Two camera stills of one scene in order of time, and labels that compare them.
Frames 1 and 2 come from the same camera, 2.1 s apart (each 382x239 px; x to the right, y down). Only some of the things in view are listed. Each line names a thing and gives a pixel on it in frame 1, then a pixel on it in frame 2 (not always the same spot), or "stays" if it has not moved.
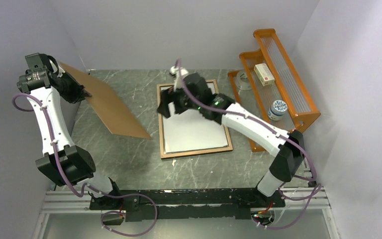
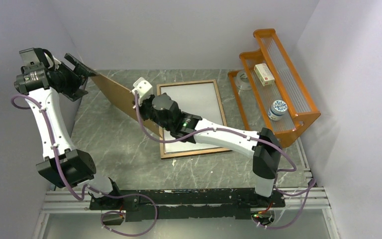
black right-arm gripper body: (182, 102) → (147, 111)
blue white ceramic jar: (277, 109) stays
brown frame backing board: (119, 120) → (123, 97)
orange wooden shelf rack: (268, 88) stays
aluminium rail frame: (314, 197) stays
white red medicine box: (264, 74) stays
